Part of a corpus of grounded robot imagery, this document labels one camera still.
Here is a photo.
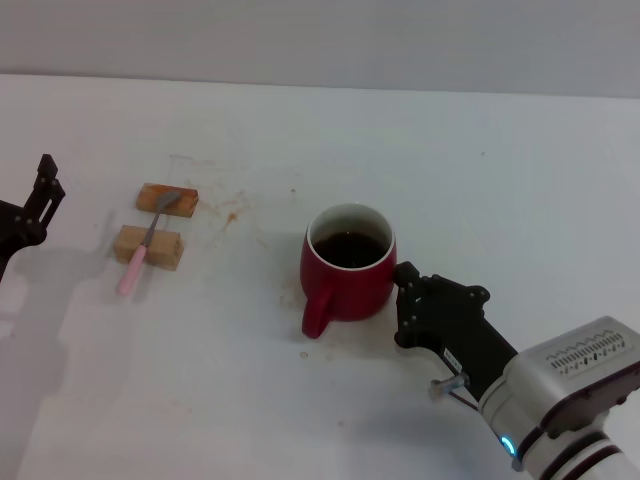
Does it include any plain wooden block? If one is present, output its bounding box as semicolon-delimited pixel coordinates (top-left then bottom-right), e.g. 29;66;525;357
112;224;185;272

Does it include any silver plug with red wire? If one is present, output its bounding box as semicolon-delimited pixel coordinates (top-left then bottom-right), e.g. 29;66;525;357
430;373;479;409

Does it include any pink handled metal spoon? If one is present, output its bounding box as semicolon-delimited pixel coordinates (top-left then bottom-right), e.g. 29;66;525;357
117;190;181;295

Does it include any red ceramic cup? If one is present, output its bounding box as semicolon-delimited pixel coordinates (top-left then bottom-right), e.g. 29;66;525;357
299;202;399;340

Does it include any dark coffee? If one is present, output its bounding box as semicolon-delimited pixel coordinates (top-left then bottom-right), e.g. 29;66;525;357
313;228;390;269

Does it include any stained wooden block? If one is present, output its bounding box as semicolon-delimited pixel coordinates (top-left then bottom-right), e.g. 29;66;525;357
135;182;200;219

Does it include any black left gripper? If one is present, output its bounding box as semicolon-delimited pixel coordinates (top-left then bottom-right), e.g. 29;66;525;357
0;154;67;282

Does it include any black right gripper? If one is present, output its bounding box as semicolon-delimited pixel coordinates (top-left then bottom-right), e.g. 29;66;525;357
393;261;519;402

